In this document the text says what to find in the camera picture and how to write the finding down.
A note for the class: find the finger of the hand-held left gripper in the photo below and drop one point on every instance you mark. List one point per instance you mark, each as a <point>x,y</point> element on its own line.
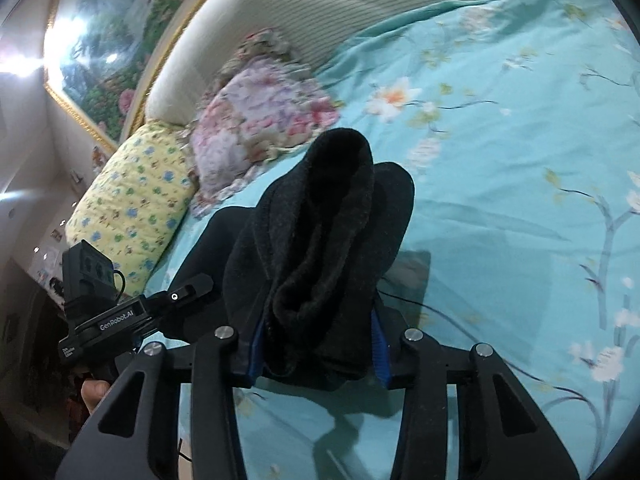
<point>180,292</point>

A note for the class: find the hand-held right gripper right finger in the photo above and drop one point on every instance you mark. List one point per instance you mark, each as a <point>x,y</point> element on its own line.
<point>430,400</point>

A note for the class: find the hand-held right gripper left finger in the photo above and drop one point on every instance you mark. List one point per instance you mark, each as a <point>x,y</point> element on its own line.
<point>210,400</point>

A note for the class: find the dark knit pants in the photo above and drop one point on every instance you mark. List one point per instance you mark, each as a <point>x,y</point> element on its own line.
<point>320,240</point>

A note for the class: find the person's left hand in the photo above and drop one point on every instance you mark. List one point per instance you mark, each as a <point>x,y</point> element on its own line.
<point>95,395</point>

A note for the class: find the dark furniture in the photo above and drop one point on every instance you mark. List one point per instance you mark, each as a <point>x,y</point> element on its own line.
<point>30,360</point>

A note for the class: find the yellow printed pillow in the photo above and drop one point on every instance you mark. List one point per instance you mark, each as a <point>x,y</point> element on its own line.
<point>135,210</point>

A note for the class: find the pink floral pillow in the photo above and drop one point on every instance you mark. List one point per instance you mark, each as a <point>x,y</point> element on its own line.
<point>250,125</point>

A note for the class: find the teal floral bed sheet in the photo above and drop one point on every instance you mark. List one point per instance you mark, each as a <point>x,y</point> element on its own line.
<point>500,185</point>

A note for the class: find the green floral ruffled pillow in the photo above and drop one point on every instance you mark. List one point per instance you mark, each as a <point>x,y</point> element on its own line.
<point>260,50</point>

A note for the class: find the gold framed landscape painting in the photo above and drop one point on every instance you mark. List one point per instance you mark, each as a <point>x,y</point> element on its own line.
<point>115,45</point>

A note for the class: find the striped padded headboard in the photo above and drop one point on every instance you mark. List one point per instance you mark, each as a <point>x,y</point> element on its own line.
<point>310,5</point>

